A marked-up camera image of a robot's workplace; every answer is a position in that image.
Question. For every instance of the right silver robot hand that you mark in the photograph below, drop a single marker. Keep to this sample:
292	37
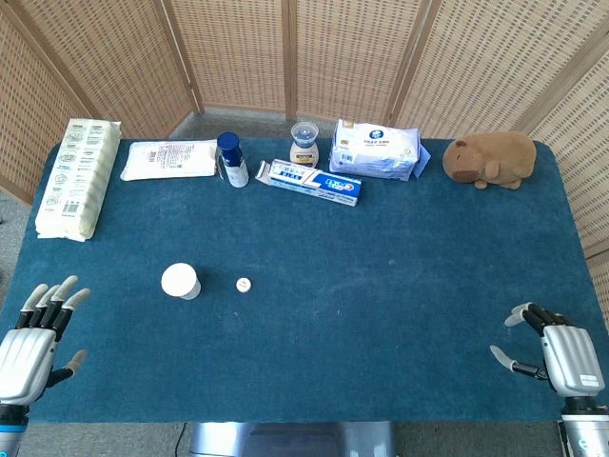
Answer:
573	357

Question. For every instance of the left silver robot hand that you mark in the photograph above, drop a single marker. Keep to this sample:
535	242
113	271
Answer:
26	354

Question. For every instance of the white round jar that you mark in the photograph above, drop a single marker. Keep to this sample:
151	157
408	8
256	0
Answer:
178	280

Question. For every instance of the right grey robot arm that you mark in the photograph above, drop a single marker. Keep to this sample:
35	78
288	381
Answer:
585	433

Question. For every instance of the small white cap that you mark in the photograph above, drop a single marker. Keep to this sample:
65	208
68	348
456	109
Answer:
243	284

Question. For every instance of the white bottle with blue cap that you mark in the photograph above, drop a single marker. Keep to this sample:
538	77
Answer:
233	164

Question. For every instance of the small clear-lid jar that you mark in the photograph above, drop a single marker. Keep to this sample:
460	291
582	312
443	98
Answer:
303	150

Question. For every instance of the long cream tissue pack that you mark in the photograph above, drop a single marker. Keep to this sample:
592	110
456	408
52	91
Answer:
76	181

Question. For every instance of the brown capybara plush toy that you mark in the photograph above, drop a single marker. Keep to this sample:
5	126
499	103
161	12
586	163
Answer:
495	159

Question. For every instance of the flat white plastic package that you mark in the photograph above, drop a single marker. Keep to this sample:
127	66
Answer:
166	159

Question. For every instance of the blue table carpet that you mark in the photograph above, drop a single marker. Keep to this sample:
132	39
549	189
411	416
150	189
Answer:
333	309

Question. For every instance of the grey robot torso base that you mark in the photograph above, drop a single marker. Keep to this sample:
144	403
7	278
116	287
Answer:
290	440

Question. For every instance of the white blue wet wipes pack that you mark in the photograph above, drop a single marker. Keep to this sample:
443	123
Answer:
376	147

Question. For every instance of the blue white toothpaste box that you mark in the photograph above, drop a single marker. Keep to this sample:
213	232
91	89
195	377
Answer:
314	183

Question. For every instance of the woven wicker folding screen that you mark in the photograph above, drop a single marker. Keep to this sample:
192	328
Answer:
238	47

